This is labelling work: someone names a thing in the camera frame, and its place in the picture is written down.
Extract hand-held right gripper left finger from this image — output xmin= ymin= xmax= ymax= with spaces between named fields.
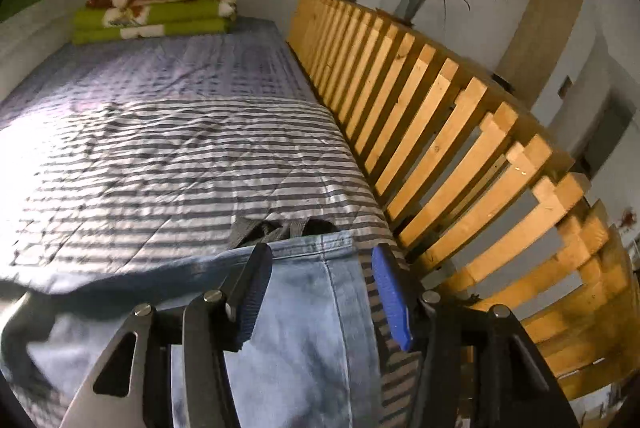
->
xmin=60 ymin=242 xmax=273 ymax=428

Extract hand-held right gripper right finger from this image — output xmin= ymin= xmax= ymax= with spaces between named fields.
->
xmin=371 ymin=243 xmax=583 ymax=428

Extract light blue jeans pants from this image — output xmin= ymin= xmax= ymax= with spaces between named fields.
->
xmin=0 ymin=228 xmax=401 ymax=428

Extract striped quilted bedspread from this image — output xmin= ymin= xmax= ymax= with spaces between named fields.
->
xmin=0 ymin=21 xmax=421 ymax=428

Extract wooden slatted railing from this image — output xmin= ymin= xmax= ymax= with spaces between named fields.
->
xmin=286 ymin=0 xmax=636 ymax=404

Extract light wooden board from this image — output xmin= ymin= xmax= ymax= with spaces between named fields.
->
xmin=497 ymin=0 xmax=586 ymax=106

